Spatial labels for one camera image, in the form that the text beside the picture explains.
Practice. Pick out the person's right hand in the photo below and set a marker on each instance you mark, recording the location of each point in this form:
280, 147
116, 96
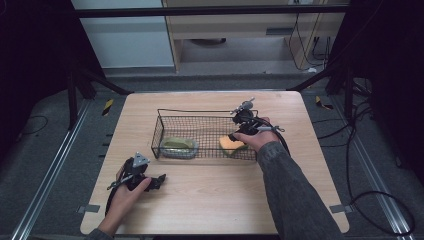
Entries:
261, 138

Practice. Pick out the black horizontal bar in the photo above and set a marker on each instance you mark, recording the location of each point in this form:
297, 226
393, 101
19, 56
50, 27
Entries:
200, 12

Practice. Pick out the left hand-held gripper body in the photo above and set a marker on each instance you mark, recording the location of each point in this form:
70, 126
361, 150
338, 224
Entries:
135, 171

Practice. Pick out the yellow black striped tape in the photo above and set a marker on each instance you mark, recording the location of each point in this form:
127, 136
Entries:
322, 104
107, 107

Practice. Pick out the aluminium floor rail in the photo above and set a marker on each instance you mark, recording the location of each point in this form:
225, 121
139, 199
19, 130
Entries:
50, 173
376, 173

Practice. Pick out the person's left hand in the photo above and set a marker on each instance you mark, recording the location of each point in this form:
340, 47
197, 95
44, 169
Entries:
121, 203

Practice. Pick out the light wooden desk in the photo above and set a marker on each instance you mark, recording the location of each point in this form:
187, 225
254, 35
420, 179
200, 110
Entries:
240, 30

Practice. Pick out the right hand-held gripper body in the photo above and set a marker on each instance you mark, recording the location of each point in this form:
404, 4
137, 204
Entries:
247, 120

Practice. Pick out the green soap dish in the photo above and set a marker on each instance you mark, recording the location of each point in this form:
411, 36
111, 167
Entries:
179, 148

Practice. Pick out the yellow green sponge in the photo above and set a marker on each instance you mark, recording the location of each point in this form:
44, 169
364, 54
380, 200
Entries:
230, 144

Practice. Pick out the black metal stand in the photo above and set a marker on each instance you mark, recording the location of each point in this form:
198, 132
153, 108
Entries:
348, 93
72, 100

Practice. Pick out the white cabinet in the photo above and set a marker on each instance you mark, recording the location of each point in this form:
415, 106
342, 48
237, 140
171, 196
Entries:
126, 40

